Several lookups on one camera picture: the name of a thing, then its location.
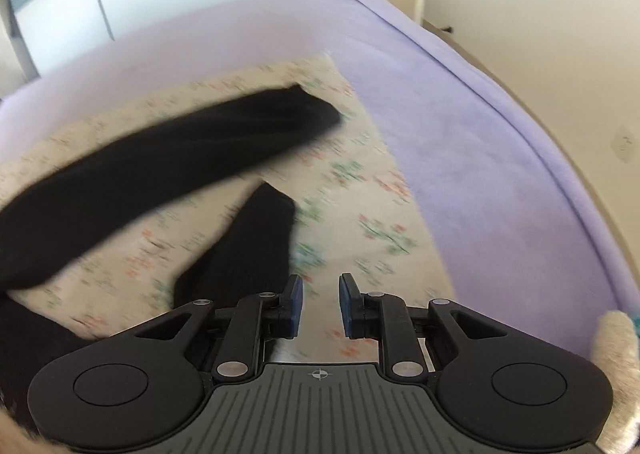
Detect black pants with elastic waist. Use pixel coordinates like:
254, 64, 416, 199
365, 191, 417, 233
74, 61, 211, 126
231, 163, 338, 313
1, 86, 341, 429

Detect lavender bed sheet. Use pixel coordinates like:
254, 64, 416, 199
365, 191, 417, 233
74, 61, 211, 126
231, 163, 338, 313
1, 0, 639, 356

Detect floral embroidered cream bed cover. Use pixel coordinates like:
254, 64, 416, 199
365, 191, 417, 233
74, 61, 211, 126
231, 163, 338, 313
1, 56, 454, 362

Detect cream fuzzy sleeve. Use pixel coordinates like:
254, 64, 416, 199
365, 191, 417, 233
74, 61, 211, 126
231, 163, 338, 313
591, 311, 639, 453

